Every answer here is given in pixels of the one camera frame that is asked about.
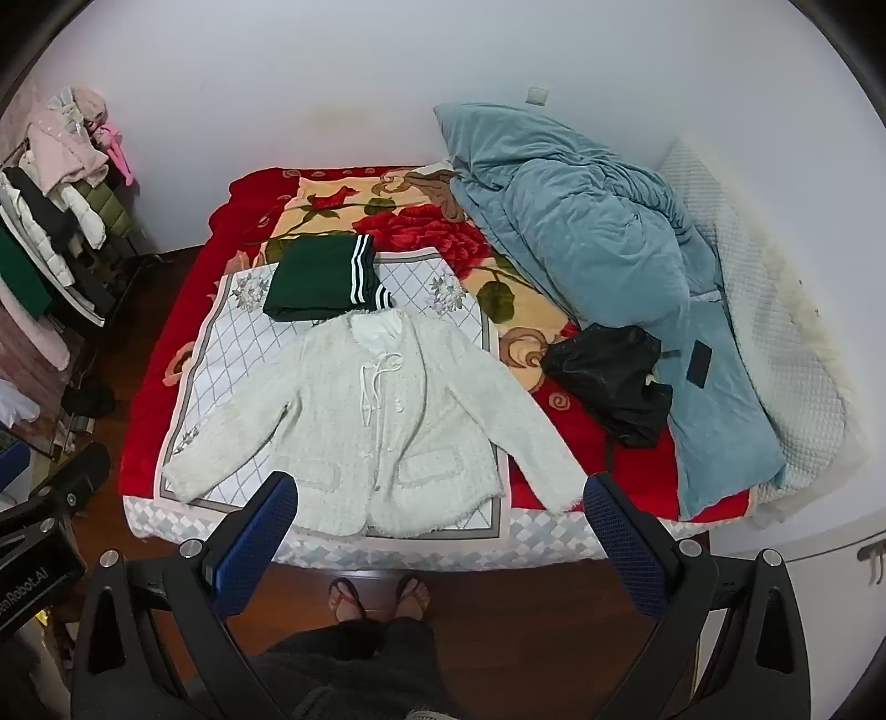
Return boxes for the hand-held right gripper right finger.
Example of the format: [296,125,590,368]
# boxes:
[583,472,812,720]

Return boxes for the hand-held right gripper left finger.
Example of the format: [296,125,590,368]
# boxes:
[71,471,300,720]

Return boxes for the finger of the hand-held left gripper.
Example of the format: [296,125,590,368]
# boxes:
[31,443,113,515]

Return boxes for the white fuzzy jacket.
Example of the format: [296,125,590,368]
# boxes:
[161,309,589,538]

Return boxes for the black cloth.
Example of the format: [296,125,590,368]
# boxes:
[61,377,116,420]

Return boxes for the person's left foot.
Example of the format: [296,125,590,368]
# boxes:
[327,578,368,625]

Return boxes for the person's foot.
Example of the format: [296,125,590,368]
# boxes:
[392,574,432,621]
[327,578,368,625]

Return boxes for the person's legs in dark trousers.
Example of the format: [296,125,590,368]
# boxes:
[245,618,466,720]

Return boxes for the person's right foot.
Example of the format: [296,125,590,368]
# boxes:
[392,574,432,621]

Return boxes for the black bag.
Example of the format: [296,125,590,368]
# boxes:
[540,322,674,450]

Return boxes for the white checked floral cloth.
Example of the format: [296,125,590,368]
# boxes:
[158,248,517,542]

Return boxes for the black phone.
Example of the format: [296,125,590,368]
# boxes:
[685,341,714,388]

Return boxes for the red floral blanket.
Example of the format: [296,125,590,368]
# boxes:
[119,164,755,522]

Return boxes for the dark green garment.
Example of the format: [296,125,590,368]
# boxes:
[0,227,54,321]

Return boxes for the white puffer jacket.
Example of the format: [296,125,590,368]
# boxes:
[0,166,106,286]

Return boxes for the olive puffer vest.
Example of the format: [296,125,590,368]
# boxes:
[75,176,133,241]

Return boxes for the green sweater with white stripes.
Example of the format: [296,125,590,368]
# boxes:
[263,234,397,323]

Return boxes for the white quilted cover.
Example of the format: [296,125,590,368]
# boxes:
[657,138,870,528]

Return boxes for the pink hanger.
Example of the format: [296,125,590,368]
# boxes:
[90,121,137,187]

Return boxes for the pink jacket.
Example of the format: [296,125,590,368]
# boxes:
[26,86,112,196]

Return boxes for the blue-grey duvet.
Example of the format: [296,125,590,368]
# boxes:
[434,102,790,522]

